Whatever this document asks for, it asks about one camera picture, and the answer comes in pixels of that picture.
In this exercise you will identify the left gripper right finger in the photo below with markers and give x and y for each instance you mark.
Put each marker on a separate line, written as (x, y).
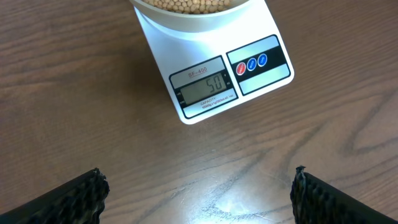
(316, 202)

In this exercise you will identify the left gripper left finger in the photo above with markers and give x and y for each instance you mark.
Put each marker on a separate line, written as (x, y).
(81, 200)

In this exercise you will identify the white digital kitchen scale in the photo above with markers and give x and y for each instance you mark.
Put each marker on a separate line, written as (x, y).
(209, 72)

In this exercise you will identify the white round bowl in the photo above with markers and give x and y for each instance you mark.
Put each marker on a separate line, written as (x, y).
(193, 22)

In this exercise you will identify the soybeans in bowl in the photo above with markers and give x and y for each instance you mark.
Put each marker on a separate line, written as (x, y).
(190, 6)

